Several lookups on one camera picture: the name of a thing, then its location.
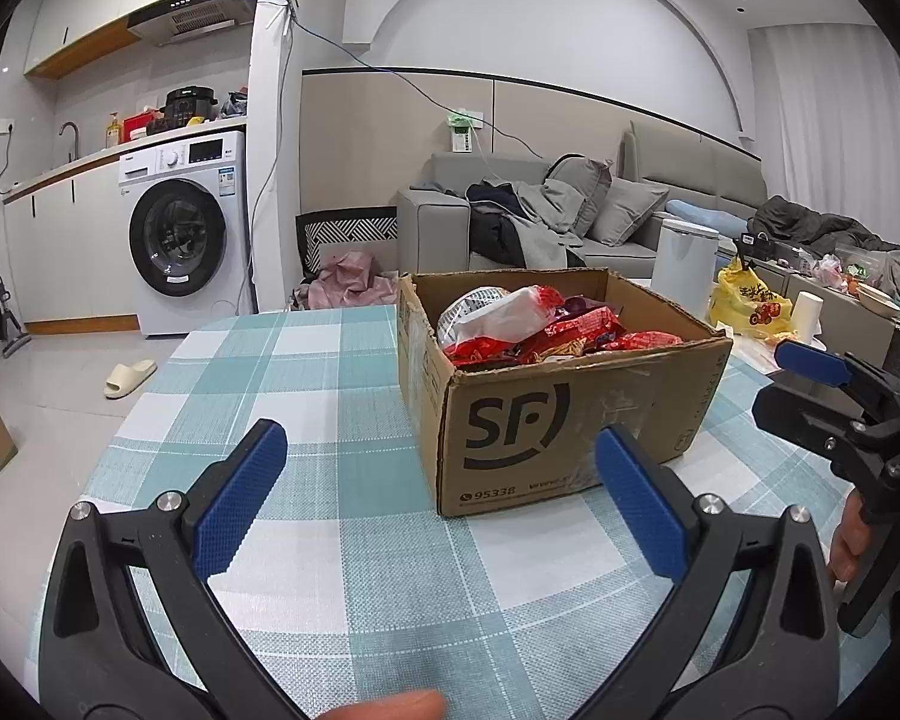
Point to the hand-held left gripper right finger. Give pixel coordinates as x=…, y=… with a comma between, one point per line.
x=641, y=502

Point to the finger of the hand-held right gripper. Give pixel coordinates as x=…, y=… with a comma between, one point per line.
x=795, y=412
x=810, y=360

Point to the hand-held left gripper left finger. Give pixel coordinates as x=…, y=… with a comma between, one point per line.
x=240, y=495

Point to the brown cardboard box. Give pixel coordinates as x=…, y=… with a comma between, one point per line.
x=645, y=390

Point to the red noodle packet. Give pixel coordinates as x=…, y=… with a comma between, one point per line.
x=487, y=352
x=641, y=341
x=577, y=330

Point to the small purple candy bag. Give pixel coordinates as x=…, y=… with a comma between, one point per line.
x=574, y=306

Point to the white red snack packet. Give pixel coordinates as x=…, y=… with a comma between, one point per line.
x=495, y=319

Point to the person's right hand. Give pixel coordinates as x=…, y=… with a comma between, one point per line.
x=844, y=547

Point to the person's left hand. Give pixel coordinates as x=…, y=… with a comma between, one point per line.
x=397, y=709

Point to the white paper roll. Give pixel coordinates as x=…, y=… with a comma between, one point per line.
x=808, y=319

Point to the grey coffee table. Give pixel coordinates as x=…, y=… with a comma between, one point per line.
x=847, y=326

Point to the yellow plastic bag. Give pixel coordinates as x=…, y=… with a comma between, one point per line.
x=746, y=307

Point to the white bowl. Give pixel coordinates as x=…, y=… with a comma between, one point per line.
x=881, y=304

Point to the dark blanket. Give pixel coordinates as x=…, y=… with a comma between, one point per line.
x=817, y=229

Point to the white cylindrical bin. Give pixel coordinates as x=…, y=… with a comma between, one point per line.
x=686, y=270

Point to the beige slipper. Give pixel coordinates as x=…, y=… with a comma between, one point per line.
x=131, y=379

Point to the light blue cushion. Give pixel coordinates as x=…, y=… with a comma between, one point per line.
x=712, y=217

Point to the white curtain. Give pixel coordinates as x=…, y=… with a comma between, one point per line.
x=832, y=127

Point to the small grey pillow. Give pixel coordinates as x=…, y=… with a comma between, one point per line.
x=630, y=210

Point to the pink cloth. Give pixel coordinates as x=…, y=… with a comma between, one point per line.
x=345, y=281

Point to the white washing machine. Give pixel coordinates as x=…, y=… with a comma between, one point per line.
x=187, y=240

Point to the floor mop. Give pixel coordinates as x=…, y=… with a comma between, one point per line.
x=15, y=341

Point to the large grey pillow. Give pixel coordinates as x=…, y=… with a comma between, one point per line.
x=585, y=187

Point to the grey garment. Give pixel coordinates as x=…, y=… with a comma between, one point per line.
x=547, y=232

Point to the black patterned basket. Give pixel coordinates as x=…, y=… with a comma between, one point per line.
x=345, y=229

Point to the dark jacket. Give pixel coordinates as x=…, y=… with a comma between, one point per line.
x=495, y=232

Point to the white kitchen counter cabinet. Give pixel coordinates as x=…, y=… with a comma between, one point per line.
x=67, y=240

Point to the grey sofa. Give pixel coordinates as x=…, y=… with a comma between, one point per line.
x=431, y=232

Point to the red box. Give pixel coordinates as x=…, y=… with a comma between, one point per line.
x=139, y=127

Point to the yellow bottle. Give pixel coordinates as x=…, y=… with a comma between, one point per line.
x=112, y=133

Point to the kitchen faucet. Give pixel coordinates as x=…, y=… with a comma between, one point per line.
x=77, y=142

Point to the black pressure cooker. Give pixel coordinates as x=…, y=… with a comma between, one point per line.
x=191, y=105

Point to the steel range hood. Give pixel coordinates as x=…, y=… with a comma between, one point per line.
x=195, y=15

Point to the white upper cabinets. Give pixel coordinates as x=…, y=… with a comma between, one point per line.
x=82, y=7

